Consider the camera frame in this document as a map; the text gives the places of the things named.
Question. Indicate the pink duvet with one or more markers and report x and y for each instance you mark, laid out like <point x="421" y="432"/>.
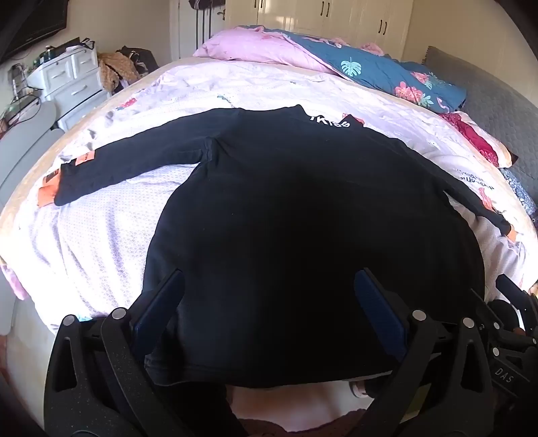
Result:
<point x="252" y="48"/>

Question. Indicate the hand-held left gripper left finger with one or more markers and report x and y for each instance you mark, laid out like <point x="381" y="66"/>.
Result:
<point x="157" y="313"/>

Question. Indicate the blue patterned pillow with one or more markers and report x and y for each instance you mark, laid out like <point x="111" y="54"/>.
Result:
<point x="519" y="187"/>

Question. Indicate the red patterned pillow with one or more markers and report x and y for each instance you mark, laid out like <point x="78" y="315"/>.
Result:
<point x="475" y="134"/>

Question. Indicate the white door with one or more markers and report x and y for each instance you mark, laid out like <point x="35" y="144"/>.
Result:
<point x="185" y="29"/>

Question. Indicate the dark bag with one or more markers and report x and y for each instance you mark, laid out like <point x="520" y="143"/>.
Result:
<point x="141" y="61"/>

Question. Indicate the hanging bags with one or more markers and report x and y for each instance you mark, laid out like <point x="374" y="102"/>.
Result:
<point x="204" y="4"/>

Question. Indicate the grey quilted headboard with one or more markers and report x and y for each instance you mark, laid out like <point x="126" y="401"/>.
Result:
<point x="496" y="96"/>

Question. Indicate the blue floral duvet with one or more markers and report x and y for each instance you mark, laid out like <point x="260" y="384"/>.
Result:
<point x="370" y="71"/>

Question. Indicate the black television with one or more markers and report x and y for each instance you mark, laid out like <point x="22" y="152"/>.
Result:
<point x="33" y="21"/>

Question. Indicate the white drawer cabinet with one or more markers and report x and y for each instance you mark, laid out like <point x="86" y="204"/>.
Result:
<point x="71" y="80"/>

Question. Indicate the tan clothes pile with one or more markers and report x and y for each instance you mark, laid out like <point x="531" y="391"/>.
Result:
<point x="113" y="71"/>

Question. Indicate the grey chair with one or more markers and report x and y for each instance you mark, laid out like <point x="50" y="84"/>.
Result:
<point x="25" y="138"/>

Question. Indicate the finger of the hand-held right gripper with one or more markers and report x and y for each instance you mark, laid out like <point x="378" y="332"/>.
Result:
<point x="487" y="317"/>
<point x="515" y="296"/>

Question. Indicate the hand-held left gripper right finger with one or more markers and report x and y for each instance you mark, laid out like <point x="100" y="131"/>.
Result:
<point x="378" y="313"/>

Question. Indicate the cream wardrobe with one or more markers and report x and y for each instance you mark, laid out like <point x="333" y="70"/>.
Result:
<point x="319" y="17"/>

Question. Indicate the black long-sleeved shirt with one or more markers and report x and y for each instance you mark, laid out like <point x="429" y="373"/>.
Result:
<point x="273" y="210"/>

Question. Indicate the lilac strawberry print quilt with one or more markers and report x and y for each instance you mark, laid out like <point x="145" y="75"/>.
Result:
<point x="105" y="235"/>

